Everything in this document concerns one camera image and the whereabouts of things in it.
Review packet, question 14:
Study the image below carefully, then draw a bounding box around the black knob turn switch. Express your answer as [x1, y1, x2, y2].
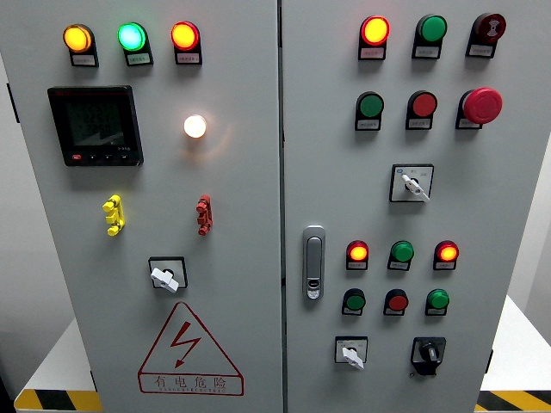
[409, 336, 448, 378]

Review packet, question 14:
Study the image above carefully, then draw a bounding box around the grey cabinet door with display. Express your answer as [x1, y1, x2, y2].
[0, 0, 284, 413]

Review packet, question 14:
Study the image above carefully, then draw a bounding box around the silver door lock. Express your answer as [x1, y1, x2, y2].
[301, 225, 326, 301]

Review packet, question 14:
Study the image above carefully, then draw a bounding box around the grey cabinet door with lock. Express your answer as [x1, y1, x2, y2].
[281, 0, 551, 413]

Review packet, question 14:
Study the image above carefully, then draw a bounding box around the small red lamp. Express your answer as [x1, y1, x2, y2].
[434, 239, 461, 263]
[346, 239, 370, 262]

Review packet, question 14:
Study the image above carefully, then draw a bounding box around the white indicator lamp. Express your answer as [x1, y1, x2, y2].
[183, 114, 208, 139]

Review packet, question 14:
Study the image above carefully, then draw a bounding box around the small green push button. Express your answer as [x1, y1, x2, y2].
[344, 287, 367, 311]

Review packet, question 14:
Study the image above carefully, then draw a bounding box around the small green lamp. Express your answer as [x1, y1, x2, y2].
[426, 288, 451, 311]
[390, 240, 416, 263]

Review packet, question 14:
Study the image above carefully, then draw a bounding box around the large green push button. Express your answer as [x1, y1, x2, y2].
[356, 90, 385, 120]
[415, 14, 449, 44]

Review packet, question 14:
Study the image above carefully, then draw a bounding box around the small red push button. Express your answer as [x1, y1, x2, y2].
[385, 288, 410, 312]

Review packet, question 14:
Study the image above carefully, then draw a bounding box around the red warning triangle sign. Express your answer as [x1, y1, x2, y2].
[137, 301, 245, 397]

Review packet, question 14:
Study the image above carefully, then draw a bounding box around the large red push button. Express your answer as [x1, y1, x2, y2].
[406, 89, 439, 119]

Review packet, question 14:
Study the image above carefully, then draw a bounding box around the large red indicator lamp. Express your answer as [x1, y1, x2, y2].
[359, 15, 391, 46]
[170, 21, 201, 52]

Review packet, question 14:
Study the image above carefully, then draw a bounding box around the black digital display meter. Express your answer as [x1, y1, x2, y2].
[46, 84, 145, 168]

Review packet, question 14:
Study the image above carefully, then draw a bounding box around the large green lit lamp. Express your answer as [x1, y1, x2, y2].
[116, 22, 149, 52]

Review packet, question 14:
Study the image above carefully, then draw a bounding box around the large red stop button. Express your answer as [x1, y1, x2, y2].
[456, 87, 504, 128]

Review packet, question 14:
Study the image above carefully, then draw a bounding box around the large yellow indicator lamp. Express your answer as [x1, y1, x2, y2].
[62, 23, 95, 54]

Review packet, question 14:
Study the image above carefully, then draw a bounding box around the dark red buzzer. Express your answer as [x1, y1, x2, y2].
[472, 12, 507, 45]

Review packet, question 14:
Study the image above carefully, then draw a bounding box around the black yellow striped tape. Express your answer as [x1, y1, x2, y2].
[14, 389, 103, 413]
[474, 390, 551, 413]

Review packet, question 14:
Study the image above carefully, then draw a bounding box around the small red handle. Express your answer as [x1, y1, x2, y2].
[195, 194, 214, 237]

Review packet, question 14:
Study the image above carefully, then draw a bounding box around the white-handle turn switch plain plate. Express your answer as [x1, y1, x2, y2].
[147, 256, 189, 294]

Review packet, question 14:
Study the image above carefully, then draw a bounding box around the large white-handle turn switch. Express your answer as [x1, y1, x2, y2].
[388, 163, 435, 204]

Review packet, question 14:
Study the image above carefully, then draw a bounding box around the small yellow handle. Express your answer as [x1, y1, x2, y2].
[102, 194, 127, 237]

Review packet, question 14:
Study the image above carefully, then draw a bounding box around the small white-handle turn switch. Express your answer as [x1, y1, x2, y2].
[334, 336, 369, 371]

